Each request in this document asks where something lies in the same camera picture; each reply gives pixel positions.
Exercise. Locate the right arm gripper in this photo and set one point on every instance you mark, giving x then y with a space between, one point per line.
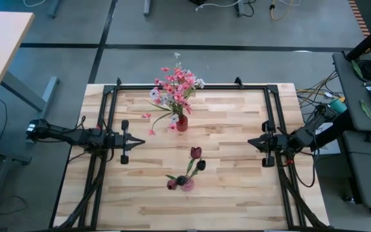
275 142

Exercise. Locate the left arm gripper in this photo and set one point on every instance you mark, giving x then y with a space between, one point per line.
121 141

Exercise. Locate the pink artificial flower bunch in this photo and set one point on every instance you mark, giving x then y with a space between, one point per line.
176 84
147 115

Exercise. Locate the pinkish red artificial tulip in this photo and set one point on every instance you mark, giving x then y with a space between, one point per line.
172 184

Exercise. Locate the dark purple artificial tulip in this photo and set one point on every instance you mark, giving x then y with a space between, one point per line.
181 179
201 165

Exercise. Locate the dark red artificial tulip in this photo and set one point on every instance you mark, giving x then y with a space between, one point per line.
196 152

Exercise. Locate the pink ribbed glass vase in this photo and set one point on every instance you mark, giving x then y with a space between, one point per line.
189 185

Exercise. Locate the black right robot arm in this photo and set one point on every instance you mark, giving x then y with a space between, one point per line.
304 137

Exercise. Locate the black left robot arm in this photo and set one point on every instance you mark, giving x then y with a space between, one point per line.
72 137

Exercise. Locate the red ribbed glass vase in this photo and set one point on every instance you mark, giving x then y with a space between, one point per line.
182 125

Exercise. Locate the teal tape roll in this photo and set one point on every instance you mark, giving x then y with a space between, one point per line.
338 105

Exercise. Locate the dark grey desk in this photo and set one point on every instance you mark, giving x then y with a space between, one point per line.
349 87

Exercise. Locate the green artificial leaf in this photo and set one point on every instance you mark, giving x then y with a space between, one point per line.
357 69
366 109

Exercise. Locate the grey table leg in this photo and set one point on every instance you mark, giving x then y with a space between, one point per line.
240 8
54 8
146 8

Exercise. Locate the black diagonal beam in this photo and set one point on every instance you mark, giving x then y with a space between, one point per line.
370 38

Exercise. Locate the black frame clamp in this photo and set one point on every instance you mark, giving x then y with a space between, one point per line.
239 83
118 82

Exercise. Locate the black aluminium table frame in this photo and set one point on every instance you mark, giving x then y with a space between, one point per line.
221 87

